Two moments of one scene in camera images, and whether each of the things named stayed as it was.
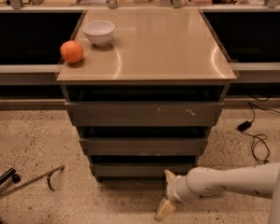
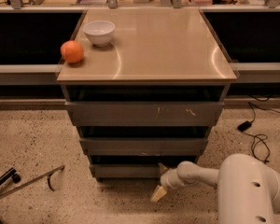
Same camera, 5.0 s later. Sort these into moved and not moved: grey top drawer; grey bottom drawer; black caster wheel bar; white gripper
Moved: white gripper
Not moved: grey top drawer; black caster wheel bar; grey bottom drawer
